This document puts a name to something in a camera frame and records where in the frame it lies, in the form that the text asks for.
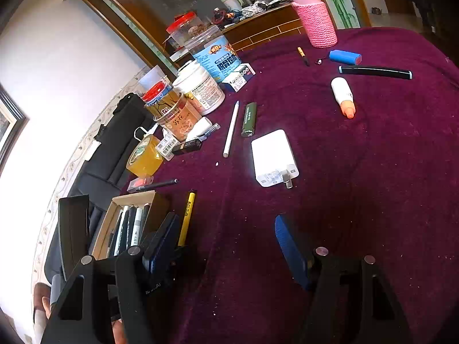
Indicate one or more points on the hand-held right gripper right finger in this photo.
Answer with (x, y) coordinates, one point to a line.
(290, 251)

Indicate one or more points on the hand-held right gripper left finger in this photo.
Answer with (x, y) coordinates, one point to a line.
(161, 243)

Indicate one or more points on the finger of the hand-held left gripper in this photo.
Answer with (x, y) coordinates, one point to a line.
(178, 252)

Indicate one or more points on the grey black marker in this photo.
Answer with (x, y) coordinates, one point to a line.
(139, 227)

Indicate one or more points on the black grip pen silver tip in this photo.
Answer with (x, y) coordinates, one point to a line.
(111, 242)

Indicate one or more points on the thick white pen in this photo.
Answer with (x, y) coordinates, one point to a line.
(119, 224)

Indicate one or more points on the shallow cardboard box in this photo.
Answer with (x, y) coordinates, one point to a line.
(138, 196)

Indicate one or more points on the thin black pen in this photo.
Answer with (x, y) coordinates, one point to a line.
(157, 185)

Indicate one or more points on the clear pen case red insert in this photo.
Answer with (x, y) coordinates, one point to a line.
(138, 182)

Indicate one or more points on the purple tablecloth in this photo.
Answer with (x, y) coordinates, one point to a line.
(322, 186)

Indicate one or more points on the white paper label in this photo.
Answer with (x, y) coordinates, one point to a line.
(91, 148)

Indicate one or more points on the brown packing tape roll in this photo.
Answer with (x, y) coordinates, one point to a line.
(145, 156)

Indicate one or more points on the black massage chair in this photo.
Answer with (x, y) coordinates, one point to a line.
(107, 143)

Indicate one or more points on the white medicine box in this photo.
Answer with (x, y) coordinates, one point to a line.
(166, 147)

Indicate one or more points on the black rectangular lipstick box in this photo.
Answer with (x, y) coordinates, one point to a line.
(186, 147)

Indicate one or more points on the clear plastic tube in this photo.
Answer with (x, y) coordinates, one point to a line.
(212, 130)

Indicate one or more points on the small white bottle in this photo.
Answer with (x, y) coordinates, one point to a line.
(204, 125)

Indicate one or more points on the orange label jar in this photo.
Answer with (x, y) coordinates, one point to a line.
(175, 118)

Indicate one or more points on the slim white pen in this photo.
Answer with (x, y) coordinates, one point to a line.
(230, 129)

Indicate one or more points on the dark green marker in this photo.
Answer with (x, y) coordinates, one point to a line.
(248, 120)

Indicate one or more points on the white plastic jar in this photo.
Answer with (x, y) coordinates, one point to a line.
(199, 87)

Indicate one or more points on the white tube orange cap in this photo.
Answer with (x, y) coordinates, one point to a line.
(343, 96)

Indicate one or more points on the small blue white box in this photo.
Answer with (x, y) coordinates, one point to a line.
(238, 77)

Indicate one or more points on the blue label jar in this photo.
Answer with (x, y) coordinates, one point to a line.
(215, 57)

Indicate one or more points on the short yellow black pen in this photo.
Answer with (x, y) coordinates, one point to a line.
(303, 56)

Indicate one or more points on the black marker teal ends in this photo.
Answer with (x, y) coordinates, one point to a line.
(374, 72)

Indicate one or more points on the clear jar red lid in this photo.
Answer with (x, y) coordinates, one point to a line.
(184, 28)

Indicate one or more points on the wooden cabinet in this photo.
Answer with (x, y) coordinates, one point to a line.
(265, 25)

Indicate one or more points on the white wall charger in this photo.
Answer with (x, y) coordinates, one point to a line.
(274, 161)

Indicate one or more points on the dark framed wall picture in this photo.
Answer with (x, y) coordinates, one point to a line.
(7, 122)

